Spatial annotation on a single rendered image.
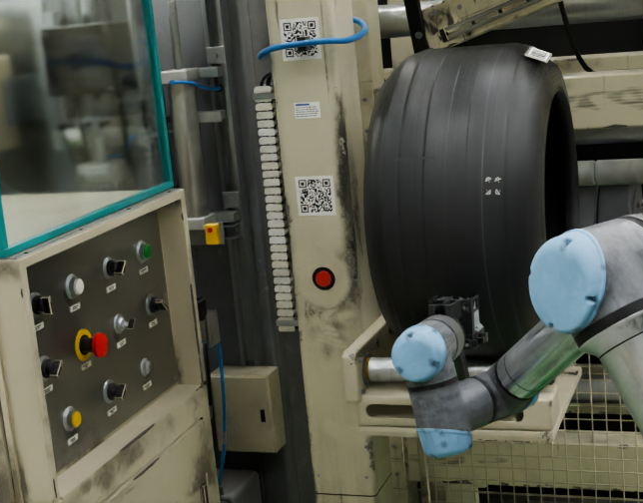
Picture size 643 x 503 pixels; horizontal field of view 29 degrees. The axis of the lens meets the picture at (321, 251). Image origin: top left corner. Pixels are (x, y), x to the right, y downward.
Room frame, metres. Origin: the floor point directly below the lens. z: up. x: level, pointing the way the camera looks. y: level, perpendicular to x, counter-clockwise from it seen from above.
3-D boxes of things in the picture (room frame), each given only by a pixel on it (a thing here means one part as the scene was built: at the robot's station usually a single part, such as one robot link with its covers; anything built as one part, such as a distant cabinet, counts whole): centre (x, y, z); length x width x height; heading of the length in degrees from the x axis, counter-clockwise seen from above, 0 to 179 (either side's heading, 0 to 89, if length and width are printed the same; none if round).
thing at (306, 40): (2.37, -0.02, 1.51); 0.19 x 0.19 x 0.06; 70
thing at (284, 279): (2.37, 0.07, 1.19); 0.05 x 0.04 x 0.48; 160
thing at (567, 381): (2.30, -0.27, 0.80); 0.37 x 0.36 x 0.02; 160
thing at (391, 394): (2.17, -0.22, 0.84); 0.36 x 0.09 x 0.06; 70
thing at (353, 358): (2.36, -0.10, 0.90); 0.40 x 0.03 x 0.10; 160
